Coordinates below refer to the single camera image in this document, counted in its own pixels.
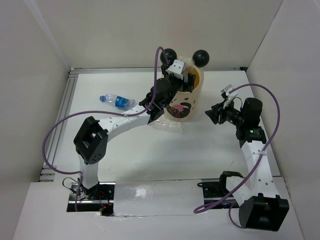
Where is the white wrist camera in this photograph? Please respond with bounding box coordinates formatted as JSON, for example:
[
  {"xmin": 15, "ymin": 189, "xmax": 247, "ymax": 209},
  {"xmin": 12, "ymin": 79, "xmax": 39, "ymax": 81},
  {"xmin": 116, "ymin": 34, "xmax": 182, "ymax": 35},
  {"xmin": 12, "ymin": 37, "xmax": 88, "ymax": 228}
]
[
  {"xmin": 221, "ymin": 84, "xmax": 238, "ymax": 109},
  {"xmin": 166, "ymin": 59, "xmax": 186, "ymax": 80}
]

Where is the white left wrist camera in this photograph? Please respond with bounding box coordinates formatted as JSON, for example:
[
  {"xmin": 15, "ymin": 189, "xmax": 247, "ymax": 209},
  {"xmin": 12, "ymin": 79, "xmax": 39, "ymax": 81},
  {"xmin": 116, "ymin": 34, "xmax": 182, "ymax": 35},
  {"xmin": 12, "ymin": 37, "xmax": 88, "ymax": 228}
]
[{"xmin": 166, "ymin": 59, "xmax": 186, "ymax": 80}]

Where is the white taped front panel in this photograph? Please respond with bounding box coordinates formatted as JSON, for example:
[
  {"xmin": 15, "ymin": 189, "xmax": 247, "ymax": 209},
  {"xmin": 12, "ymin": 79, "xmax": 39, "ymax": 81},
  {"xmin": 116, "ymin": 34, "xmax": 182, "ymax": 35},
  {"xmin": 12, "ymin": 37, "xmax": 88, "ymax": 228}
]
[{"xmin": 113, "ymin": 179, "xmax": 204, "ymax": 217}]

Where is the cream bin with black ears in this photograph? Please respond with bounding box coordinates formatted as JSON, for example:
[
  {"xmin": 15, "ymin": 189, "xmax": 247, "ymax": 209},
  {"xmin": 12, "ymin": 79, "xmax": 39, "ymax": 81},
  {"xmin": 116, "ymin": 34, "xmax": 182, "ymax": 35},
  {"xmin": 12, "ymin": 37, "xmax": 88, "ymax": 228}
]
[{"xmin": 160, "ymin": 48, "xmax": 210, "ymax": 122}]

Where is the aluminium frame rail left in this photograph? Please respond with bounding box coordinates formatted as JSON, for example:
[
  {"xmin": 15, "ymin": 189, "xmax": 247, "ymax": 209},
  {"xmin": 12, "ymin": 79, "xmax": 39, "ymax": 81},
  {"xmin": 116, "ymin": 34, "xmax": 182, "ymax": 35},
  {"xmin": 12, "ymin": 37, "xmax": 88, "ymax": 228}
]
[{"xmin": 38, "ymin": 70, "xmax": 79, "ymax": 182}]

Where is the aluminium frame rail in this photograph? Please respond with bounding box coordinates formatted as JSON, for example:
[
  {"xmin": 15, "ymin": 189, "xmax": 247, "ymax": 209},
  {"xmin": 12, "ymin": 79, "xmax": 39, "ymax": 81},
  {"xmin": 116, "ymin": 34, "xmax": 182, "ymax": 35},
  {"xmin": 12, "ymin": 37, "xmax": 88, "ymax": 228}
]
[
  {"xmin": 38, "ymin": 70, "xmax": 79, "ymax": 182},
  {"xmin": 69, "ymin": 67, "xmax": 248, "ymax": 74}
]

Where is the purple cable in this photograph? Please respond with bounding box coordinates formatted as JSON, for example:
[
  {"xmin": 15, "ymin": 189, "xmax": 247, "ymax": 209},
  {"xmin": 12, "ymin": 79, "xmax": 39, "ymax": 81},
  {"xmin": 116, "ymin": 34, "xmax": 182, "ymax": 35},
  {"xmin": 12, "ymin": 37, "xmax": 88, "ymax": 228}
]
[
  {"xmin": 193, "ymin": 83, "xmax": 280, "ymax": 230},
  {"xmin": 41, "ymin": 46, "xmax": 173, "ymax": 212}
]

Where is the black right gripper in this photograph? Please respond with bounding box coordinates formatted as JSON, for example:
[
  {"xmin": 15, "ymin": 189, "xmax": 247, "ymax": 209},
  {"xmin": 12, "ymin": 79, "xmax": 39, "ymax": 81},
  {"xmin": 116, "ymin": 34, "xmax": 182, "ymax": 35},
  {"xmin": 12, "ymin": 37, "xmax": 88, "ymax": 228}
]
[{"xmin": 205, "ymin": 98, "xmax": 246, "ymax": 127}]

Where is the clear plastic bottle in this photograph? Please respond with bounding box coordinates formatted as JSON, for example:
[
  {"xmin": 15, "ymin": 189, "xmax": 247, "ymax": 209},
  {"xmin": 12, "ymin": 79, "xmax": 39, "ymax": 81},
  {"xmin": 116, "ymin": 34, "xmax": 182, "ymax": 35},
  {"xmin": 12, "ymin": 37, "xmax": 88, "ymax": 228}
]
[{"xmin": 151, "ymin": 118, "xmax": 185, "ymax": 134}]

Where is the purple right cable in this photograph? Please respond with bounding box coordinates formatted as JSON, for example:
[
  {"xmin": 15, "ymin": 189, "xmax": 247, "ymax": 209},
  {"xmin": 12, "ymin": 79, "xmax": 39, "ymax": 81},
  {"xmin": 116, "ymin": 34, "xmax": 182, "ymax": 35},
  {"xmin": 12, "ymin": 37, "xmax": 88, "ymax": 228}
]
[{"xmin": 193, "ymin": 83, "xmax": 280, "ymax": 230}]

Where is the aluminium frame rail back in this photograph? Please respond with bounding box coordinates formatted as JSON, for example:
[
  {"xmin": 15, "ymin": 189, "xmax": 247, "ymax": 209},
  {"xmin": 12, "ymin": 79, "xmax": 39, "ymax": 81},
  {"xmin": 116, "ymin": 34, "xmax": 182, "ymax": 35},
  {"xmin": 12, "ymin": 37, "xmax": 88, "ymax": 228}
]
[{"xmin": 69, "ymin": 67, "xmax": 248, "ymax": 74}]

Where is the blue label bottle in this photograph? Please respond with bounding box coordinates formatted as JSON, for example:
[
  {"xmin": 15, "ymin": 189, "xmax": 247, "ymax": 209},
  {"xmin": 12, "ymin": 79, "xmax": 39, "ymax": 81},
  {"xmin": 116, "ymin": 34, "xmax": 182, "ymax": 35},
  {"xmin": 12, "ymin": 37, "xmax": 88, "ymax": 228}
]
[{"xmin": 99, "ymin": 94, "xmax": 137, "ymax": 110}]

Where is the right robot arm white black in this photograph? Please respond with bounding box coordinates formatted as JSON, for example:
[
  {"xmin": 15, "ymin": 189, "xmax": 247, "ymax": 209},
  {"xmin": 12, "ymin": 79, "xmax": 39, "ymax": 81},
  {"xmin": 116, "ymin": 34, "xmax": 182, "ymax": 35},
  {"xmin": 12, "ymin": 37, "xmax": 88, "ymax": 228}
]
[{"xmin": 205, "ymin": 97, "xmax": 290, "ymax": 232}]

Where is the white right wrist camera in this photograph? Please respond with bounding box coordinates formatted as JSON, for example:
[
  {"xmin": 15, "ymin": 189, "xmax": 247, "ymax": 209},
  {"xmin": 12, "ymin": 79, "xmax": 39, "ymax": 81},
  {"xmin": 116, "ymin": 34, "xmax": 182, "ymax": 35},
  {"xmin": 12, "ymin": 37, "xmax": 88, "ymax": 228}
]
[{"xmin": 221, "ymin": 84, "xmax": 238, "ymax": 109}]

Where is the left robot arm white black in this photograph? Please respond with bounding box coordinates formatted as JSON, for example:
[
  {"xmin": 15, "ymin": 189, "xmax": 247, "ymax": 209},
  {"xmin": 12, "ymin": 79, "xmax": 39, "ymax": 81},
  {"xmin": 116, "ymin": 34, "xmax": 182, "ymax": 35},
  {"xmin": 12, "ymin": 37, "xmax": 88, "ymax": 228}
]
[{"xmin": 73, "ymin": 72, "xmax": 198, "ymax": 200}]

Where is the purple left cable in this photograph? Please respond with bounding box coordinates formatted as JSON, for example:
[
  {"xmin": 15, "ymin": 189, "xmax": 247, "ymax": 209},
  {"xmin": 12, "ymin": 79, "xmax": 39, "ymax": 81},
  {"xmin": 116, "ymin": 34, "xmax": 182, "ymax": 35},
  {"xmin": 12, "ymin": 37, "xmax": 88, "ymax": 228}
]
[{"xmin": 41, "ymin": 46, "xmax": 173, "ymax": 212}]

